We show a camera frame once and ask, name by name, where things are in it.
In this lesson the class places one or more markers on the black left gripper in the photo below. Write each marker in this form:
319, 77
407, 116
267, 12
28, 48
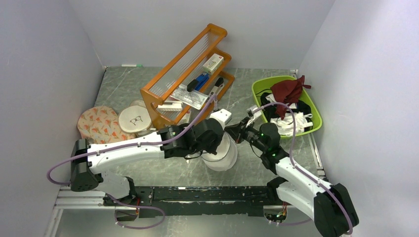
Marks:
213, 149

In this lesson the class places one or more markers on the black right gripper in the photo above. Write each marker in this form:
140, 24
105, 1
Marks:
237, 132

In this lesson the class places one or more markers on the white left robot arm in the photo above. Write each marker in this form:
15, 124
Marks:
90, 170

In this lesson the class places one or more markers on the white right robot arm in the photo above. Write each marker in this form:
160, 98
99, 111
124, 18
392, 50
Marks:
329, 206

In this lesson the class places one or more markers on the floral orange bra wash bag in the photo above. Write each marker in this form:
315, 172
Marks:
100, 125

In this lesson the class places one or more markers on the clear protractor ruler packet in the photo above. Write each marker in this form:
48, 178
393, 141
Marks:
194, 98

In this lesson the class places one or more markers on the grey long stapler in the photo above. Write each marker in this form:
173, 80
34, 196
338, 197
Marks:
219, 84

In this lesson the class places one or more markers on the blue black stapler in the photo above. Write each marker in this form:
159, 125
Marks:
198, 82

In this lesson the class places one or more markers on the orange wooden desk shelf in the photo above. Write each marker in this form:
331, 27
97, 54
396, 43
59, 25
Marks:
183, 68

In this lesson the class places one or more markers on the lime green plastic basket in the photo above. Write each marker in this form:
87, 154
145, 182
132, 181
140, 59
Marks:
263, 85

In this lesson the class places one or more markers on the dark red garment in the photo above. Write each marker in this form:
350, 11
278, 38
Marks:
289, 92

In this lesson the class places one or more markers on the white staples box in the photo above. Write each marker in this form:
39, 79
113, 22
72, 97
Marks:
212, 64

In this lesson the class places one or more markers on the white green marker pen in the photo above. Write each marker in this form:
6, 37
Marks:
132, 65

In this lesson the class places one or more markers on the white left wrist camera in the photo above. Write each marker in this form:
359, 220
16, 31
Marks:
223, 116

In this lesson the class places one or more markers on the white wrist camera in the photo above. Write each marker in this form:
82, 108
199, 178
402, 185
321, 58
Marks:
223, 116
253, 113

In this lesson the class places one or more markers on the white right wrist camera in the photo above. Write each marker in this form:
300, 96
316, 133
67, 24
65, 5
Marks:
253, 113

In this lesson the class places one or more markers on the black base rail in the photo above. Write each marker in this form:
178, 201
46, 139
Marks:
211, 200

